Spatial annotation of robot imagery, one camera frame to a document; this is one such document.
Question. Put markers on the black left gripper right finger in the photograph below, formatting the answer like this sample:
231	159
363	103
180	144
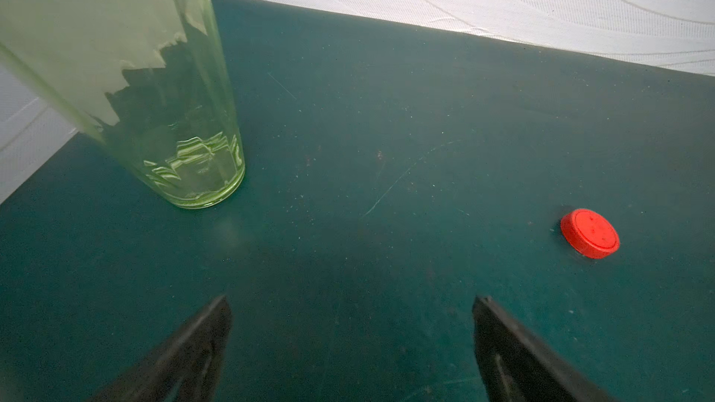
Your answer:
516	365

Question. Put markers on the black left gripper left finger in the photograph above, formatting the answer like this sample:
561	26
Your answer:
187	365

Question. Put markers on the red jar lid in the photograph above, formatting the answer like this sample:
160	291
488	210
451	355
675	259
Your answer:
589	233

